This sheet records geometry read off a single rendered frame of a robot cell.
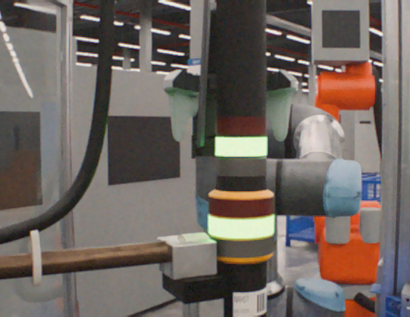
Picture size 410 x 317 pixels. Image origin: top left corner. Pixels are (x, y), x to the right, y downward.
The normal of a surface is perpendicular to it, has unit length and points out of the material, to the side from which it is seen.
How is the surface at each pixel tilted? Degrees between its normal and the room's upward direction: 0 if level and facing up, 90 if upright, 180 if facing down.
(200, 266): 90
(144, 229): 90
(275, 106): 94
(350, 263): 90
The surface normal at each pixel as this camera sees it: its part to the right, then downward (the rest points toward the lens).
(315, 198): -0.14, 0.33
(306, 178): -0.14, -0.31
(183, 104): 0.96, 0.09
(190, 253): 0.48, 0.07
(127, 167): 0.83, 0.04
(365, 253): -0.10, 0.07
